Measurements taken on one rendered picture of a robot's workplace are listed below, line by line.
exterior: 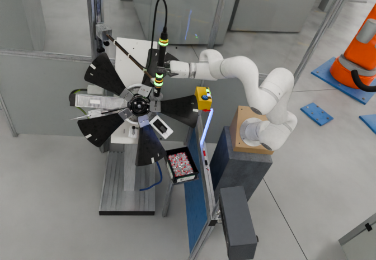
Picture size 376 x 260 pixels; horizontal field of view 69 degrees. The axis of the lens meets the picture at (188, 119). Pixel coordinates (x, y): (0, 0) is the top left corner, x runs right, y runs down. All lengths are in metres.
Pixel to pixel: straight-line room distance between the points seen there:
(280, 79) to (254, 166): 0.88
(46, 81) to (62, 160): 0.78
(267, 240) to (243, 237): 1.52
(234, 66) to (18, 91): 2.03
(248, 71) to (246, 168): 0.93
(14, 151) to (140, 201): 1.32
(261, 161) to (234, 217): 0.72
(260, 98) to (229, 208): 0.49
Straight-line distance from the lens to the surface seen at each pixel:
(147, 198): 2.55
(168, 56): 1.65
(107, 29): 1.94
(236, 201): 1.28
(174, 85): 2.45
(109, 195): 2.55
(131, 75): 1.87
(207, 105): 1.97
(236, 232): 1.22
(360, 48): 5.00
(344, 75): 5.10
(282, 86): 1.17
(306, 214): 3.05
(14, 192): 2.82
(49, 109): 2.81
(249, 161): 1.87
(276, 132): 1.48
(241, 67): 1.15
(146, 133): 1.65
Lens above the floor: 2.29
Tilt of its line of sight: 44 degrees down
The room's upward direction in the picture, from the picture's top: 14 degrees clockwise
